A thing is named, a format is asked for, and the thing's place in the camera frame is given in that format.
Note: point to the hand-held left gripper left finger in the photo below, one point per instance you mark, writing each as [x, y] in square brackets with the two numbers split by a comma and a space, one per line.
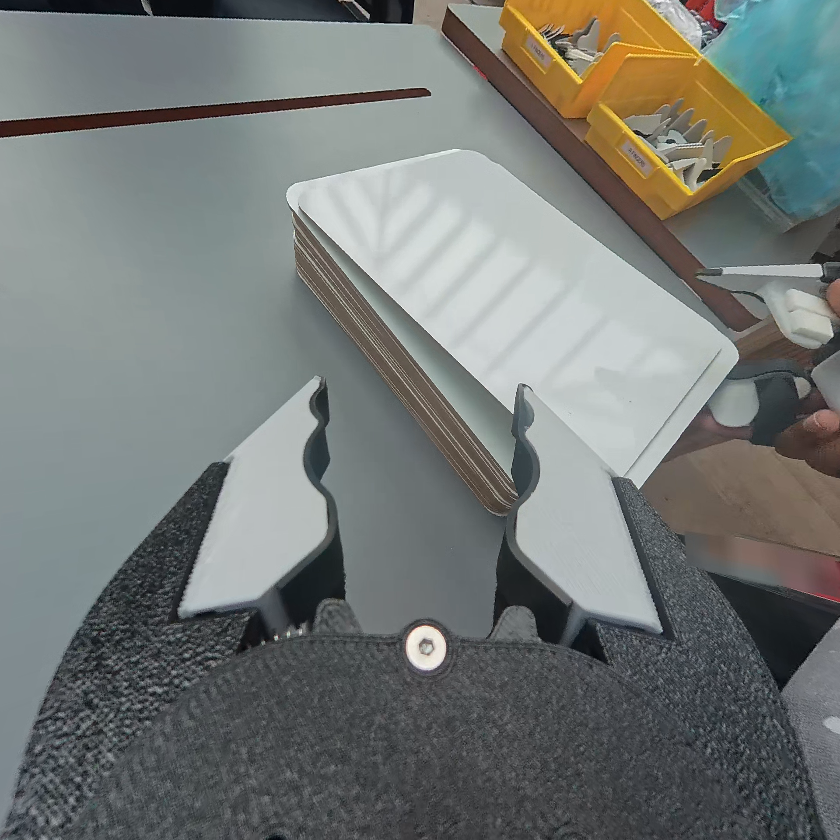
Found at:
[262, 531]

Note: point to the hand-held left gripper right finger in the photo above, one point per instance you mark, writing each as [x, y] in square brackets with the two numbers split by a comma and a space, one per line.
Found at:
[577, 544]

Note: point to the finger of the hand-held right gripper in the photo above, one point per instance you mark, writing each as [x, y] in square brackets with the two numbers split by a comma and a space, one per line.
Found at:
[804, 321]
[738, 407]

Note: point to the stack of white panels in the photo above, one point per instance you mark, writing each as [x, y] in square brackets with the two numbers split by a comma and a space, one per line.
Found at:
[492, 275]

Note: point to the person's right hand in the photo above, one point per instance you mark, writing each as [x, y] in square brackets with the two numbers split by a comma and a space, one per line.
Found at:
[820, 443]

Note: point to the pile of grey printed parts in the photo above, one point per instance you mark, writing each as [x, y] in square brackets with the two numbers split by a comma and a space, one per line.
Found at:
[581, 46]
[682, 144]

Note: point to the teal plastic bag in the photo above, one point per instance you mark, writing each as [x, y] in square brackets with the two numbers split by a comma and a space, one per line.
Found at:
[787, 98]

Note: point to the yellow parts bin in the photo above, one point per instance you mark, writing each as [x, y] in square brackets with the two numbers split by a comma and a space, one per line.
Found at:
[630, 151]
[590, 85]

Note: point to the grey spattered sweatshirt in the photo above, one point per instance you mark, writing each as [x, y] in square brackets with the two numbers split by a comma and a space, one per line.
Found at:
[814, 722]

